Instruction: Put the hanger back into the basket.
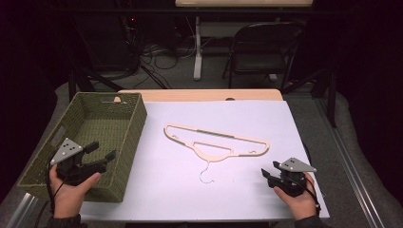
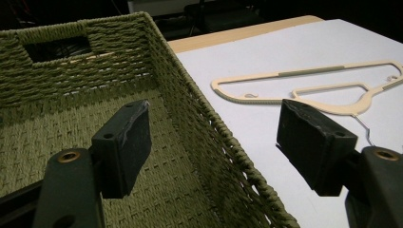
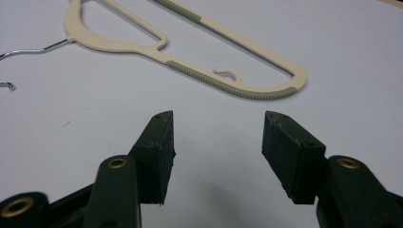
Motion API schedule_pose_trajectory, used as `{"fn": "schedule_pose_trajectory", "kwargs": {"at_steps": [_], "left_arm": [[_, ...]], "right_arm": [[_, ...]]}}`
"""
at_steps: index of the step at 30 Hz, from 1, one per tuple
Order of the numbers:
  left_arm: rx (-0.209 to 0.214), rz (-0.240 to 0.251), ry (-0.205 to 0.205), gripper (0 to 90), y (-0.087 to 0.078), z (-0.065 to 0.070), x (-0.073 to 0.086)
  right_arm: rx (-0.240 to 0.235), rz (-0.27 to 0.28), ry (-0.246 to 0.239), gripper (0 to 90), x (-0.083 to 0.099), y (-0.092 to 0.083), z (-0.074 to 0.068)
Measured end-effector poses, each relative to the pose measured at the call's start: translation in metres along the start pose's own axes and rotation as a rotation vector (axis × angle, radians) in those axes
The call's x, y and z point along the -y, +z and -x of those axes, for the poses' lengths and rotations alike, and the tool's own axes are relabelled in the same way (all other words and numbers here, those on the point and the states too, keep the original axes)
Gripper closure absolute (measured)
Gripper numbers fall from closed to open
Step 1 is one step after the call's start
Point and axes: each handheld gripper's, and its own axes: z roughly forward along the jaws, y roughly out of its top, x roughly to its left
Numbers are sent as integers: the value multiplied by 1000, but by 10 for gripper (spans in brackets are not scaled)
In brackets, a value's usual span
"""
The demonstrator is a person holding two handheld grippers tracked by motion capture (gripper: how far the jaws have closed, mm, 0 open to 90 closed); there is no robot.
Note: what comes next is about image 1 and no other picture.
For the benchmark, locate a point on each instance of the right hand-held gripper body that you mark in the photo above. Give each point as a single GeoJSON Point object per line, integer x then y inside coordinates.
{"type": "Point", "coordinates": [297, 165]}

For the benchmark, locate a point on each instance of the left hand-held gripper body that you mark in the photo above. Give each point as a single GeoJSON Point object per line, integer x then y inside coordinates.
{"type": "Point", "coordinates": [67, 150]}

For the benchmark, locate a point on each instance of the green woven basket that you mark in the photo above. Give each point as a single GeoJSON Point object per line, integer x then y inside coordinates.
{"type": "Point", "coordinates": [95, 122]}

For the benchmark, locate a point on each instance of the beige wooden clothes hanger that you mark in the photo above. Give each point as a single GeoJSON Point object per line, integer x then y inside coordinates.
{"type": "Point", "coordinates": [218, 155]}

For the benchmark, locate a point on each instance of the person's right hand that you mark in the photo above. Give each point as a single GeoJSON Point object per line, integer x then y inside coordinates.
{"type": "Point", "coordinates": [301, 204]}

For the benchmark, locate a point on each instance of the person's left hand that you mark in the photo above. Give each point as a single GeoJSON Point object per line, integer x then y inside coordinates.
{"type": "Point", "coordinates": [68, 198]}

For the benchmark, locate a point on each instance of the black metal stand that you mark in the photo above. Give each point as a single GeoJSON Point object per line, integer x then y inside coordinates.
{"type": "Point", "coordinates": [329, 95]}
{"type": "Point", "coordinates": [80, 80]}

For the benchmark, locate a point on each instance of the white table sheet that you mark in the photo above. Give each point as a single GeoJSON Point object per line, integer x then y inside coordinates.
{"type": "Point", "coordinates": [190, 196]}

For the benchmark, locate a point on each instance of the black folding chair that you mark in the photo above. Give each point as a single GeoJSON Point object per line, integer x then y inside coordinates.
{"type": "Point", "coordinates": [264, 47]}

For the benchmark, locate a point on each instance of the white desk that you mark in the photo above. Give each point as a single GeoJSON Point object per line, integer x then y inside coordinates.
{"type": "Point", "coordinates": [244, 3]}

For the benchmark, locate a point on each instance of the aluminium rail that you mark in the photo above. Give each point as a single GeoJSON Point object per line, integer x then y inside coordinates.
{"type": "Point", "coordinates": [22, 210]}
{"type": "Point", "coordinates": [351, 167]}

